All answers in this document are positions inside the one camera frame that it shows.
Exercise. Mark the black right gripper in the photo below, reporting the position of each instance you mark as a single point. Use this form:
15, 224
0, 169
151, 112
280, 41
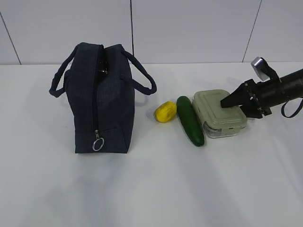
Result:
249, 98

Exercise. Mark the green lidded glass food container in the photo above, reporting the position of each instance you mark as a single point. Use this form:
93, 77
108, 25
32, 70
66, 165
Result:
216, 121

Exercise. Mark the green cucumber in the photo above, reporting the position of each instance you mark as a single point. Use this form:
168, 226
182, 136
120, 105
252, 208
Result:
188, 119

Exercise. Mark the yellow lemon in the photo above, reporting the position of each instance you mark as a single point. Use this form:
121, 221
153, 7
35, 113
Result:
166, 112

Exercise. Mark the navy blue fabric lunch bag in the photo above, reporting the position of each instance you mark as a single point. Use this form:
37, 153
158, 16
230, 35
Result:
100, 84

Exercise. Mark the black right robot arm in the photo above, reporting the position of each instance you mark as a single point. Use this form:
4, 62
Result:
278, 91

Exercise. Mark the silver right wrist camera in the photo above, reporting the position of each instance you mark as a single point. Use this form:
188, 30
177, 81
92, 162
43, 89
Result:
260, 67

